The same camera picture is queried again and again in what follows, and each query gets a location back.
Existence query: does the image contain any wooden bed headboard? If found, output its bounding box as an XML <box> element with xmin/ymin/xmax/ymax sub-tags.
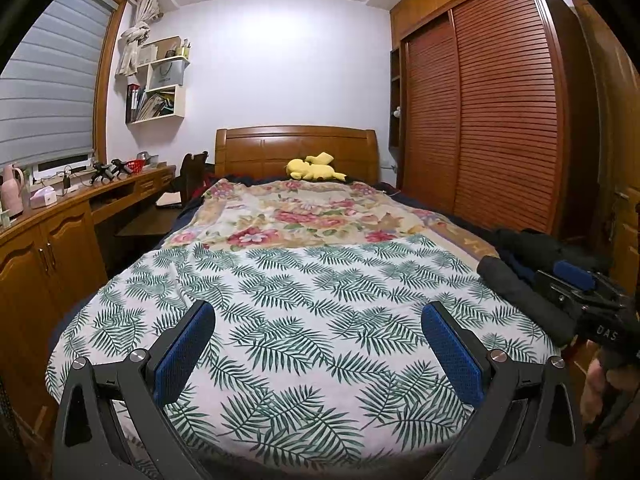
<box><xmin>215</xmin><ymin>126</ymin><xmax>379</xmax><ymax>183</ymax></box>

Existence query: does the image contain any grey rolled cloth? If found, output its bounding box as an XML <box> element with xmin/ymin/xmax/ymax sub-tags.
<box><xmin>476</xmin><ymin>256</ymin><xmax>576</xmax><ymax>348</ymax></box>

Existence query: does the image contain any grey paper bag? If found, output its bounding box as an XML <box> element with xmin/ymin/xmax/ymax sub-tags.
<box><xmin>150</xmin><ymin>60</ymin><xmax>185</xmax><ymax>86</ymax></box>

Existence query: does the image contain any pink thermos jug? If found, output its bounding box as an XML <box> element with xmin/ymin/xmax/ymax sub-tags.
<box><xmin>1</xmin><ymin>164</ymin><xmax>26</xmax><ymax>218</ymax></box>

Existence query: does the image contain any grey window blind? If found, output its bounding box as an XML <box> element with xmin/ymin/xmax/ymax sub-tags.
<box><xmin>0</xmin><ymin>0</ymin><xmax>113</xmax><ymax>168</ymax></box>

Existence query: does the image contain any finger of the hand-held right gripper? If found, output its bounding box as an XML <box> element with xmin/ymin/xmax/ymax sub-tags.
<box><xmin>552</xmin><ymin>260</ymin><xmax>631</xmax><ymax>301</ymax></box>
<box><xmin>532</xmin><ymin>269</ymin><xmax>626</xmax><ymax>321</ymax></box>

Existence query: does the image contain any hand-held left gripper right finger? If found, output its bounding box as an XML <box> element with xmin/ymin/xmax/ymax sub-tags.
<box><xmin>421</xmin><ymin>301</ymin><xmax>586</xmax><ymax>480</ymax></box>

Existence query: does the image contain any wooden louvred wardrobe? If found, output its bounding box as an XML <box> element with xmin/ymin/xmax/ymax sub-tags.
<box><xmin>389</xmin><ymin>0</ymin><xmax>601</xmax><ymax>241</ymax></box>

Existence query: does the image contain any wooden door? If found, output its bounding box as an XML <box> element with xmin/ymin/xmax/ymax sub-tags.
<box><xmin>570</xmin><ymin>0</ymin><xmax>640</xmax><ymax>281</ymax></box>

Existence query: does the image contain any dark wooden chair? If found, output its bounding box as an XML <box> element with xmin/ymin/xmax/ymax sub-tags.
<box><xmin>179</xmin><ymin>151</ymin><xmax>210</xmax><ymax>206</ymax></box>

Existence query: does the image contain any person's right hand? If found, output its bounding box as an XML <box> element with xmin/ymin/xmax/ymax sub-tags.
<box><xmin>580</xmin><ymin>354</ymin><xmax>608</xmax><ymax>427</ymax></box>

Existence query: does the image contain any white wall shelf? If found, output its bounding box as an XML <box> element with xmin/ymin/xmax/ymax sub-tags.
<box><xmin>125</xmin><ymin>36</ymin><xmax>192</xmax><ymax>125</ymax></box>

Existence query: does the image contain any yellow plush toy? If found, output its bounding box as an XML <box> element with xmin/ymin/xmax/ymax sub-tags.
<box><xmin>285</xmin><ymin>151</ymin><xmax>347</xmax><ymax>182</ymax></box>

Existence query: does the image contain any wooden desk cabinet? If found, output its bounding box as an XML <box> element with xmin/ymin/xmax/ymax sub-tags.
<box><xmin>0</xmin><ymin>164</ymin><xmax>183</xmax><ymax>441</ymax></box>

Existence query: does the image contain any wooden window frame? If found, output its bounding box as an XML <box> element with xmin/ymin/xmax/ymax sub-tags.
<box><xmin>30</xmin><ymin>0</ymin><xmax>130</xmax><ymax>173</ymax></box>

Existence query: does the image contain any tied beige curtain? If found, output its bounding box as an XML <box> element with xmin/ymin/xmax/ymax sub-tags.
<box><xmin>115</xmin><ymin>0</ymin><xmax>163</xmax><ymax>78</ymax></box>

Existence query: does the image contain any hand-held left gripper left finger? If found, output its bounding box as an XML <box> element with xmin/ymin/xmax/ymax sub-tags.
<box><xmin>52</xmin><ymin>300</ymin><xmax>217</xmax><ymax>480</ymax></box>

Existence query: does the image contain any floral blanket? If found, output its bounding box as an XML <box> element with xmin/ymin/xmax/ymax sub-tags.
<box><xmin>160</xmin><ymin>179</ymin><xmax>501</xmax><ymax>261</ymax></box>

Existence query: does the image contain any navy blue cloth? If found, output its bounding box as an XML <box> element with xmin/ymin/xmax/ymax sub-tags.
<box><xmin>497</xmin><ymin>250</ymin><xmax>541</xmax><ymax>283</ymax></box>

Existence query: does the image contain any row of books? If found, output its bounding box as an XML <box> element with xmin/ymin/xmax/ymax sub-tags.
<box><xmin>126</xmin><ymin>83</ymin><xmax>176</xmax><ymax>122</ymax></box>

